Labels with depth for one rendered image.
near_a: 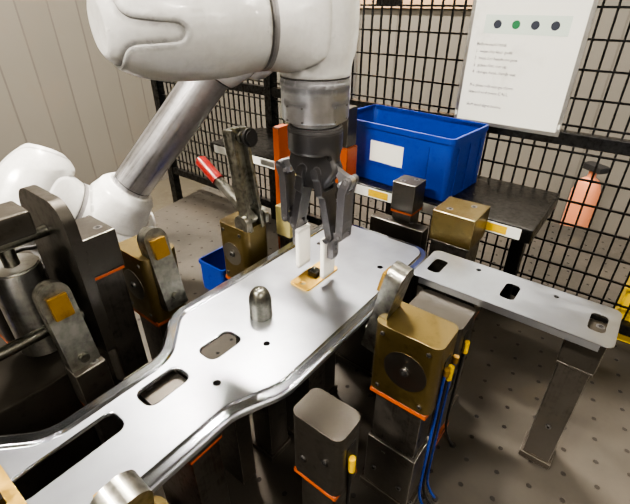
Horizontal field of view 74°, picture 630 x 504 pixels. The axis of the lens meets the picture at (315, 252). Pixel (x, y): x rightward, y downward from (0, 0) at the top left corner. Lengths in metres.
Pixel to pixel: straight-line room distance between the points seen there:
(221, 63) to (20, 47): 2.88
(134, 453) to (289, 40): 0.45
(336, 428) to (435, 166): 0.58
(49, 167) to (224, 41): 0.80
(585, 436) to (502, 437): 0.15
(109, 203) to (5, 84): 2.13
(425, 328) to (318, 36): 0.36
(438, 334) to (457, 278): 0.21
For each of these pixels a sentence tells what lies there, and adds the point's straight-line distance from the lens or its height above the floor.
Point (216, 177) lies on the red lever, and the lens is 0.77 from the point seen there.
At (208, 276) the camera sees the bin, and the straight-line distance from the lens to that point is 1.17.
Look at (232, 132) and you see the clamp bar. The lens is 0.69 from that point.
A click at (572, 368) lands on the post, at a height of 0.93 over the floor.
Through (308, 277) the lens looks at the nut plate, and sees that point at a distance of 0.68.
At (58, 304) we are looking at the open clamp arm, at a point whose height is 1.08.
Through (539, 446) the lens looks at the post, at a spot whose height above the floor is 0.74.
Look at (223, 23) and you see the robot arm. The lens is 0.47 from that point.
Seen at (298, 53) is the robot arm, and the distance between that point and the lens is 0.51.
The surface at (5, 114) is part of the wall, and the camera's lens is 3.27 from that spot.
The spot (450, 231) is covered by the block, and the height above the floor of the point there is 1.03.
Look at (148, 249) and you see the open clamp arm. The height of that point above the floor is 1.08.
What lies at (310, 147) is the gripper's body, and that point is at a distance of 0.56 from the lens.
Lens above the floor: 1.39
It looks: 31 degrees down
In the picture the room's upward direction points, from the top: straight up
